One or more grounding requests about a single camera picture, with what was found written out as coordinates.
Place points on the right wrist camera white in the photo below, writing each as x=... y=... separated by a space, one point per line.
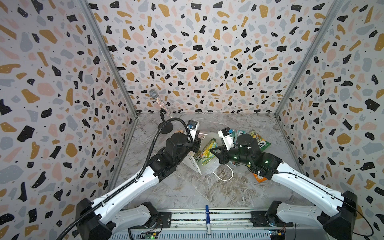
x=226 y=135

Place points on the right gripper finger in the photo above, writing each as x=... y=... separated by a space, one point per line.
x=219 y=150
x=223 y=159

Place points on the blue marker pen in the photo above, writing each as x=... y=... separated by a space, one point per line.
x=208 y=220

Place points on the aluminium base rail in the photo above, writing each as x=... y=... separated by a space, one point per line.
x=218 y=224

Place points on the yellow green Fox's candy bag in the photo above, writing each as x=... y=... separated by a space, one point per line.
x=262 y=143

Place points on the orange Fox's candy bag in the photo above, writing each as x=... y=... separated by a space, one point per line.
x=259 y=179

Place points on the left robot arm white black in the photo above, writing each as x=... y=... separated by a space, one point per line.
x=101 y=218

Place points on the glitter microphone on stand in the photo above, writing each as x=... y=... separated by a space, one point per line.
x=164 y=111

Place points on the white paper gift bag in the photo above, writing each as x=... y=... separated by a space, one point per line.
x=213 y=165

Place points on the green circuit board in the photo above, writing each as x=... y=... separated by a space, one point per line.
x=149 y=235

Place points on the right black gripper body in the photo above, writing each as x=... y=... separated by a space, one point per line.
x=223 y=156

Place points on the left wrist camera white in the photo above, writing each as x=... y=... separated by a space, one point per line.
x=193 y=128

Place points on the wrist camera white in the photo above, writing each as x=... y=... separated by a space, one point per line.
x=193 y=128
x=226 y=135

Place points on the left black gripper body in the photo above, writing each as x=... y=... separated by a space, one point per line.
x=193 y=146

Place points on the teal fruit Fox's candy bag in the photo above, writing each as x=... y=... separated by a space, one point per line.
x=240 y=132

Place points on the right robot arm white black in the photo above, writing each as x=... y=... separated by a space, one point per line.
x=333 y=211

